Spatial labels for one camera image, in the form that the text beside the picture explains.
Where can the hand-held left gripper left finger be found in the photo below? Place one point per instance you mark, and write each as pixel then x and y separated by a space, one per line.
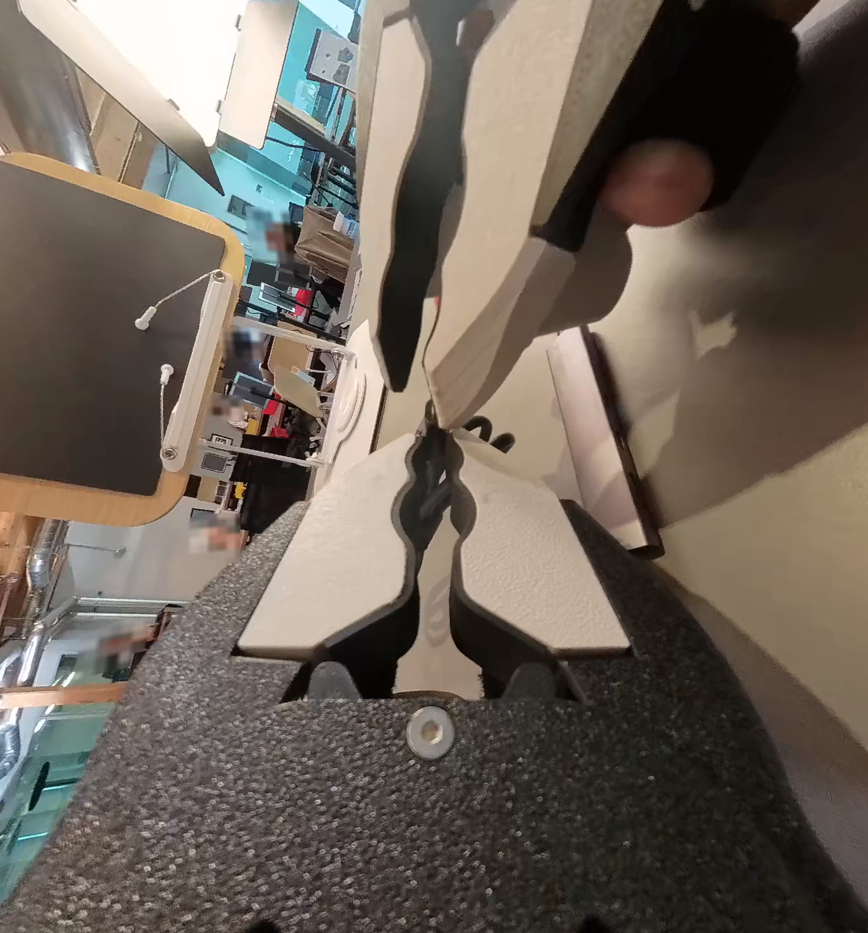
pixel 339 561

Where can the wood framed black board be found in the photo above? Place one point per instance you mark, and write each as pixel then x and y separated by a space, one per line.
pixel 62 328

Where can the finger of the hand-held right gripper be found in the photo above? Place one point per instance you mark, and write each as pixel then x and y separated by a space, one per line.
pixel 536 109
pixel 379 146

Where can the grey metal usb hub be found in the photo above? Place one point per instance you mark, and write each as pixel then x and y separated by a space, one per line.
pixel 594 437

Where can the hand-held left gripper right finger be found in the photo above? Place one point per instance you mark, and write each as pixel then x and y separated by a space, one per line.
pixel 536 576

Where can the person's right hand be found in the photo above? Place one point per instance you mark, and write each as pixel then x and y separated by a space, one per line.
pixel 660 182

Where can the white panel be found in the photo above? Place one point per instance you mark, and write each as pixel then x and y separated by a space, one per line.
pixel 128 58
pixel 259 73

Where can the brown cardboard box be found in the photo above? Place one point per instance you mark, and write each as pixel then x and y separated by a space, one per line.
pixel 324 240

